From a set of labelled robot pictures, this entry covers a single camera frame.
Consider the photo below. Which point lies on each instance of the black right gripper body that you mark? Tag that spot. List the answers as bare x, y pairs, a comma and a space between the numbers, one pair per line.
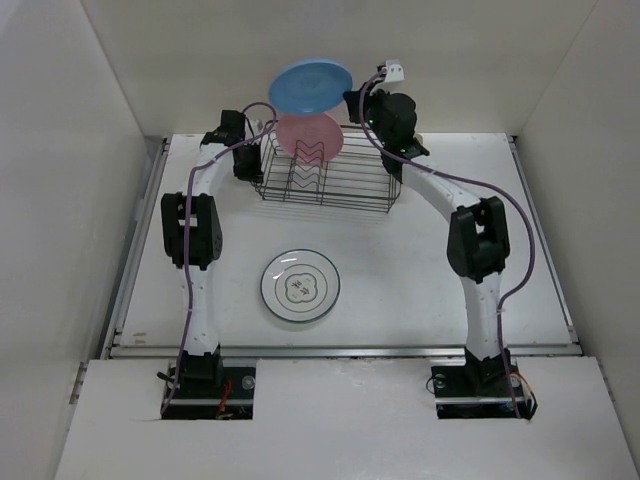
374, 104

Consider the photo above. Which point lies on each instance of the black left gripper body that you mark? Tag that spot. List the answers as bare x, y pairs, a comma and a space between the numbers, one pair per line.
249, 167

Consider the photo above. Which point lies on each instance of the pink plate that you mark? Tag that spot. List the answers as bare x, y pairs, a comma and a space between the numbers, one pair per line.
311, 138

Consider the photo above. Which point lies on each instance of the blue plate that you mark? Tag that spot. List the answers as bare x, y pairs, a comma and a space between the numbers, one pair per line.
310, 87

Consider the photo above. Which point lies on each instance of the white plate grey flower outline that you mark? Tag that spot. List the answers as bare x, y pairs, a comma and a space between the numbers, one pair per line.
300, 287

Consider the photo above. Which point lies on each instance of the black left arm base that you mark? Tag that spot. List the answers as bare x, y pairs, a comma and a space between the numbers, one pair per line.
203, 388

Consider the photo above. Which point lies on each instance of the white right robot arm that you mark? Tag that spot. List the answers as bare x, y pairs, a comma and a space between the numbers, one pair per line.
477, 241

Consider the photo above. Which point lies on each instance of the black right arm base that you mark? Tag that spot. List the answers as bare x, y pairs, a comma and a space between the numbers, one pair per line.
477, 389

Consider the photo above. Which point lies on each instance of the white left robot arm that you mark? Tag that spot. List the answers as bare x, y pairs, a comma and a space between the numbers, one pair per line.
192, 235

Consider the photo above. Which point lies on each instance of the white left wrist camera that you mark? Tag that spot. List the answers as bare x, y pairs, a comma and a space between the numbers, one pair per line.
256, 128

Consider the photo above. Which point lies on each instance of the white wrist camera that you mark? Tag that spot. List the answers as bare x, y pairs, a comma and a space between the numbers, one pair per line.
391, 72
256, 128

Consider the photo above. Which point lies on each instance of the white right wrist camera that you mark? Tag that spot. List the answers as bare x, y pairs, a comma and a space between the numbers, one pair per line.
391, 72

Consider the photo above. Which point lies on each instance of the metal wire dish rack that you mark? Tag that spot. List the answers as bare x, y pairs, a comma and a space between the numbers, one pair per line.
354, 179

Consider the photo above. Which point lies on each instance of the metal table edge rail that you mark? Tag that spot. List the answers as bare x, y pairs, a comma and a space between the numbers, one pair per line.
308, 352

